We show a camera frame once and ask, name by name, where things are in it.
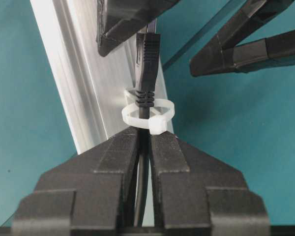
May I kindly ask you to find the white ring near hub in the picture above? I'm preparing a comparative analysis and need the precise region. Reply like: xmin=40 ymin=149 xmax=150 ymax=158
xmin=121 ymin=86 xmax=175 ymax=135

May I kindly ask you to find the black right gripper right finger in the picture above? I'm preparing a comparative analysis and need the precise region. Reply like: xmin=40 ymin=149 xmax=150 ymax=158
xmin=150 ymin=132 xmax=270 ymax=236

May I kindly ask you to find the black USB cable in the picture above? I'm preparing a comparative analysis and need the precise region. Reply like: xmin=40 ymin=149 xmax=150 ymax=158
xmin=132 ymin=17 xmax=162 ymax=227

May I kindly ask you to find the silver aluminium rail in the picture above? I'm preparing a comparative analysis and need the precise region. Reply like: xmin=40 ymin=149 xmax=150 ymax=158
xmin=29 ymin=0 xmax=174 ymax=158

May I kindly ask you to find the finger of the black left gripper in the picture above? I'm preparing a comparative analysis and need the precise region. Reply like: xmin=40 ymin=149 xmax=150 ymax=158
xmin=189 ymin=0 xmax=295 ymax=77
xmin=96 ymin=0 xmax=178 ymax=57

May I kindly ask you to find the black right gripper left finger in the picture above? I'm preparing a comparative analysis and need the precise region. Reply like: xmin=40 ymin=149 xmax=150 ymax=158
xmin=12 ymin=127 xmax=139 ymax=236

